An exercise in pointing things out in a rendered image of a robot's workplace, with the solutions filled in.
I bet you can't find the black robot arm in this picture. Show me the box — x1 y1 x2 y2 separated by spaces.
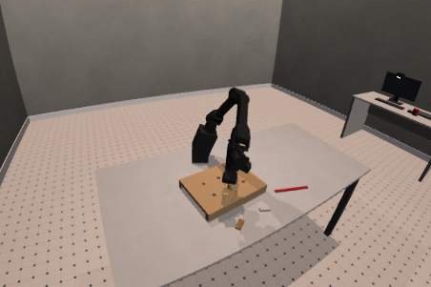
202 88 252 174

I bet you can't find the tan wooden board with holes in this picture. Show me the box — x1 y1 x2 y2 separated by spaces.
179 162 267 222

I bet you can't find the orange-brown domino tile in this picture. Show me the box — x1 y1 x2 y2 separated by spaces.
236 219 245 230

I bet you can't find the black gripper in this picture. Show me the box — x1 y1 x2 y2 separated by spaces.
222 155 237 185

